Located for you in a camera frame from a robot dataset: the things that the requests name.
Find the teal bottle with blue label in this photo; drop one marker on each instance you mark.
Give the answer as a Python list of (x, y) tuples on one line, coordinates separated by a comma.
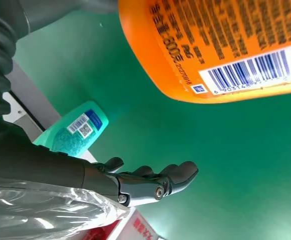
[(75, 132)]

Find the red and white box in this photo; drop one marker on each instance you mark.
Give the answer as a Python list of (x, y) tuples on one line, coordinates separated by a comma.
[(135, 228)]

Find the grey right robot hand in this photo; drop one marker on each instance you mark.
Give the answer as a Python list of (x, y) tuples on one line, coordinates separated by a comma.
[(60, 165)]

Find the white bracket plate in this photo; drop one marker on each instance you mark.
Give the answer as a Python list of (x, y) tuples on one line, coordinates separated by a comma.
[(13, 109)]

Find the clear plastic film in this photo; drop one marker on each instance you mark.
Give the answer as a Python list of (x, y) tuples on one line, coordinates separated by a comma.
[(47, 212)]

